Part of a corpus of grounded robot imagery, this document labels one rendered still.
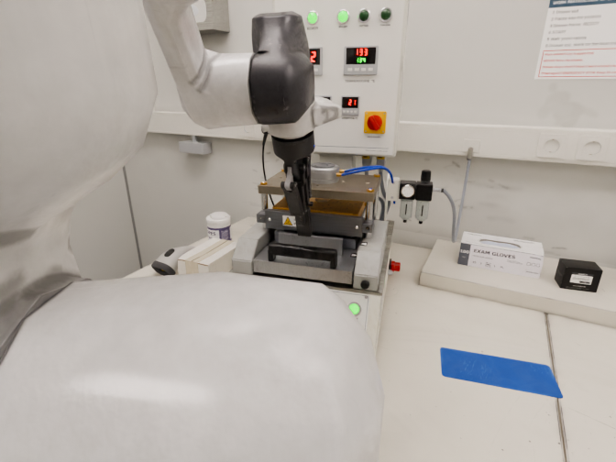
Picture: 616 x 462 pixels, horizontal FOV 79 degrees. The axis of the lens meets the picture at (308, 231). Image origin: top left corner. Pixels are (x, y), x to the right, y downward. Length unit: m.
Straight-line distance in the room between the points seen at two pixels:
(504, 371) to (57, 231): 0.89
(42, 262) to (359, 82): 0.91
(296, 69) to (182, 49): 0.14
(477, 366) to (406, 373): 0.16
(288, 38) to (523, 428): 0.76
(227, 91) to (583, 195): 1.18
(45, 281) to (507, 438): 0.76
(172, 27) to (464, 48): 1.07
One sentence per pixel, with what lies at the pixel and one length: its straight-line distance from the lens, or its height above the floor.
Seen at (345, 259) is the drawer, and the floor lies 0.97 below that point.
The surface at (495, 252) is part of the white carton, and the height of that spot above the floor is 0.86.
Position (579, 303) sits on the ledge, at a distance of 1.23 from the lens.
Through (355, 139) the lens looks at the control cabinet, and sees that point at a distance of 1.03.
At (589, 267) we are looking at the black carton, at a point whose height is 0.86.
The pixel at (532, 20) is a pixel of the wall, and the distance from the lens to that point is 1.40.
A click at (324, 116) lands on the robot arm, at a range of 0.66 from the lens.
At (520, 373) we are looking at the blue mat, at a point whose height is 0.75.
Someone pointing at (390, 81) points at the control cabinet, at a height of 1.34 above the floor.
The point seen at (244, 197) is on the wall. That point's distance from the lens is 1.82.
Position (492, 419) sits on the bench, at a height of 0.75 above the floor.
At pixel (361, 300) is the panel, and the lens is 0.80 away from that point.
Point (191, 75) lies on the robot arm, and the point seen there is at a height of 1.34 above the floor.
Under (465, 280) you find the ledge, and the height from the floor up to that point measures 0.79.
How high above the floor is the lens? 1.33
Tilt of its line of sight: 21 degrees down
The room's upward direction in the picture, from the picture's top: straight up
